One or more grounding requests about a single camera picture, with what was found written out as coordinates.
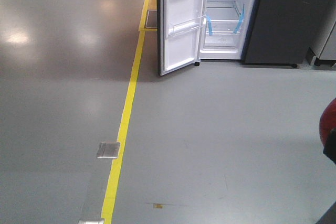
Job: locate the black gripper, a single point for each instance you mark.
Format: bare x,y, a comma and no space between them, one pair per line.
329,151

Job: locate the red apple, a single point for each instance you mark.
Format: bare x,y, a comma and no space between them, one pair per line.
327,122

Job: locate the white fridge door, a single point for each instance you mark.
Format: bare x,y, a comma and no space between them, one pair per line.
180,51

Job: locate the grey open fridge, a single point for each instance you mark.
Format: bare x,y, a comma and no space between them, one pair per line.
274,32

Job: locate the blue tape strip lower right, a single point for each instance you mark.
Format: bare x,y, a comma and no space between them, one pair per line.
240,21

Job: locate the blue tape strip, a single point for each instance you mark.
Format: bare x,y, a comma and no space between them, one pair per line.
209,24
240,21

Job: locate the blue tape strip lower left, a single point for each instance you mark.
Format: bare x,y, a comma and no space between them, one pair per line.
209,24

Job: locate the middle clear door bin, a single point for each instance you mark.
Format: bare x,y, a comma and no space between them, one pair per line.
185,27

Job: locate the metal floor plate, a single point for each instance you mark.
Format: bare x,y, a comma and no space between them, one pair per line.
92,221
107,150

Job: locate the yellow floor tape line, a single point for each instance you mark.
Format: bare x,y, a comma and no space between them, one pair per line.
116,165

